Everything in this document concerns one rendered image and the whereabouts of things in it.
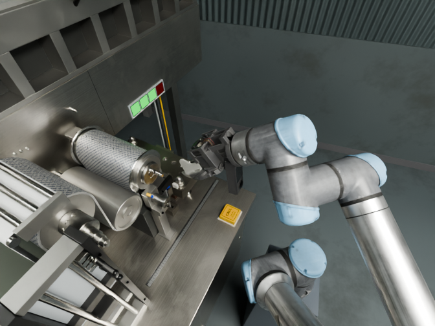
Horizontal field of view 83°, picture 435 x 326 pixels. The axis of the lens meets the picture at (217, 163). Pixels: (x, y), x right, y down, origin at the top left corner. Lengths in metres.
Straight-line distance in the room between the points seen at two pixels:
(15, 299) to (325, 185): 0.54
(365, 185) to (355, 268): 1.71
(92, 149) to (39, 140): 0.16
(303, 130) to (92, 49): 0.84
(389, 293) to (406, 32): 1.94
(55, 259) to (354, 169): 0.55
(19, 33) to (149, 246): 0.79
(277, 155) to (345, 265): 1.80
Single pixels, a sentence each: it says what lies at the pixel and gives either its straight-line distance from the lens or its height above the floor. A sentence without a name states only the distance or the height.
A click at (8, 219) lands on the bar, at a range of 0.60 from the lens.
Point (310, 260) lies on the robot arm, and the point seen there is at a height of 1.13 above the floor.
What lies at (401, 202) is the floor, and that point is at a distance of 2.72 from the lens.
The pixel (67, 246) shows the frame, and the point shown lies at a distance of 0.53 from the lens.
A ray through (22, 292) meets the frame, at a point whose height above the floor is 1.44.
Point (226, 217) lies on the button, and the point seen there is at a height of 0.92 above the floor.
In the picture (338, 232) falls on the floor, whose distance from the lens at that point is 2.27.
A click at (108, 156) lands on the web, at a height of 1.30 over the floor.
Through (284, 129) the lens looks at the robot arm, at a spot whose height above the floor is 1.59.
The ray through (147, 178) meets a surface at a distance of 0.80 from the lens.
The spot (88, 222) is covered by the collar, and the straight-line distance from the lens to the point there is 0.64.
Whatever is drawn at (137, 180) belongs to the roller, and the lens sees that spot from 0.78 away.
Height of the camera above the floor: 1.87
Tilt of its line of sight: 50 degrees down
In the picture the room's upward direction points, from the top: straight up
